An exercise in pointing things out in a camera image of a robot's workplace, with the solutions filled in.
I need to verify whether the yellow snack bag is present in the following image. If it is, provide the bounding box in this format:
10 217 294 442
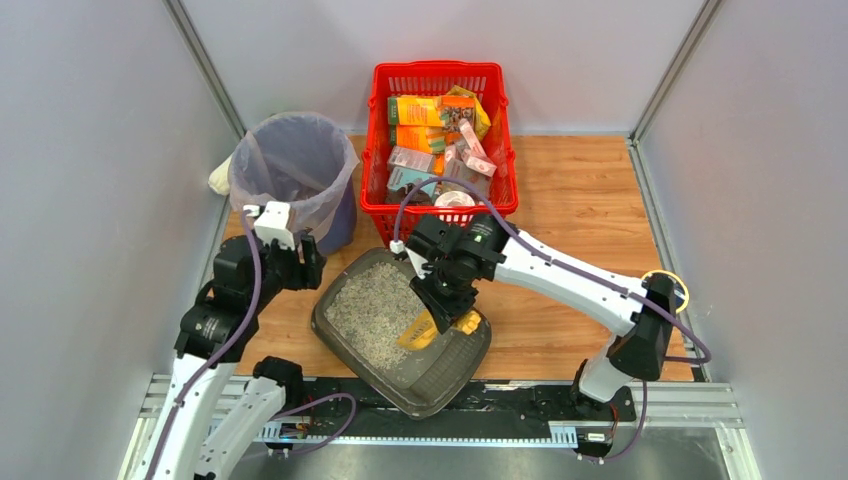
446 85 491 140

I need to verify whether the dark brown cloth in basket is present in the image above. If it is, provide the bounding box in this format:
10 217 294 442
384 184 433 206

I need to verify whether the grey litter box tray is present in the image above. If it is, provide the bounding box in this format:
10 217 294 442
311 248 492 420

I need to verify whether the orange box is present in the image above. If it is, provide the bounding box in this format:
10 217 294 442
387 95 444 127
389 125 447 154

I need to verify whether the yellow tape roll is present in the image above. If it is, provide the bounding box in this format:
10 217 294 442
641 269 691 314

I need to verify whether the grey pink box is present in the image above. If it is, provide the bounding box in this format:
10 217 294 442
387 145 436 173

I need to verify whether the white tape roll in basket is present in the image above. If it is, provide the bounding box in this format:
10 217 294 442
434 191 476 208

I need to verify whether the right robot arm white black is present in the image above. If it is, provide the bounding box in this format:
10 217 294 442
389 214 676 404

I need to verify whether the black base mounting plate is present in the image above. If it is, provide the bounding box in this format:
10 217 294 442
260 377 640 455

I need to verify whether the orange box top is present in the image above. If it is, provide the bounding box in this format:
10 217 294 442
387 95 444 127

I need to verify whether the purple trash bin with bag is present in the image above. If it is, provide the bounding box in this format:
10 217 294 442
207 112 359 256

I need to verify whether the yellow litter scoop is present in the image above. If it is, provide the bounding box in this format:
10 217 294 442
396 309 482 351

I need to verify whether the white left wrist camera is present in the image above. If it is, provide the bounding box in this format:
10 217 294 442
242 201 296 250

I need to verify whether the teal sponge box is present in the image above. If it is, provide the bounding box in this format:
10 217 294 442
386 166 434 195

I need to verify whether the red plastic basket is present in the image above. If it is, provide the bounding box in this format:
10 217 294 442
359 61 519 250

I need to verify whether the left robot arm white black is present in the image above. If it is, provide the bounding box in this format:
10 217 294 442
132 231 326 479

